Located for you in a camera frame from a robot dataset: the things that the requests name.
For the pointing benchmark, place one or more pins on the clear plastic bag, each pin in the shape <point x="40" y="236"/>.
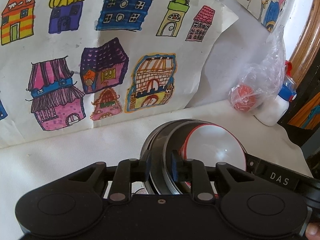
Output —
<point x="270" y="62"/>

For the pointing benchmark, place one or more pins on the white bottle blue lid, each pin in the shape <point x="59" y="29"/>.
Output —
<point x="270" y="112"/>

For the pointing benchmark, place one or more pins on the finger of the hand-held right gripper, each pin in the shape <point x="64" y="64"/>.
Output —
<point x="253" y="163"/>

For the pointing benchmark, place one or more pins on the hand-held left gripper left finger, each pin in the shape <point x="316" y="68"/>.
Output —
<point x="146" y="165"/>

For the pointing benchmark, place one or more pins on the white printed table mat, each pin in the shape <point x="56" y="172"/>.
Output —
<point x="75" y="150"/>

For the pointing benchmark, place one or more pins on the colourful houses drawing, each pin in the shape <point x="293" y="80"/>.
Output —
<point x="50" y="42"/>

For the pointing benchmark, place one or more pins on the cartoon child bear drawing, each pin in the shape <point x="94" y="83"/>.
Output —
<point x="270" y="5"/>

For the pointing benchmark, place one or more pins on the white bowl red rim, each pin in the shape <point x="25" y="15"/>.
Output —
<point x="217" y="150"/>

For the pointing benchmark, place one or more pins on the deep steel bowl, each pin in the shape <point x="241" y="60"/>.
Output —
<point x="180" y="136"/>

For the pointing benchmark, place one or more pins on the person's right hand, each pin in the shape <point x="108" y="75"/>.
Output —
<point x="313" y="231"/>

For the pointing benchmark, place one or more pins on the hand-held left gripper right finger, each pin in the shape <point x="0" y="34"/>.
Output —
<point x="175" y="166"/>

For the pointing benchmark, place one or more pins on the wooden door frame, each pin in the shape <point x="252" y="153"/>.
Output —
<point x="307" y="30"/>

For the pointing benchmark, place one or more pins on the red ball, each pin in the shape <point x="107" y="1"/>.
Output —
<point x="243" y="97"/>

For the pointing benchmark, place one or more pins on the dark door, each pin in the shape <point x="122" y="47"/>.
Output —
<point x="312" y="140"/>

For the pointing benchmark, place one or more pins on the orange dress figure painting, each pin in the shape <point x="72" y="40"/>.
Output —
<point x="307" y="115"/>

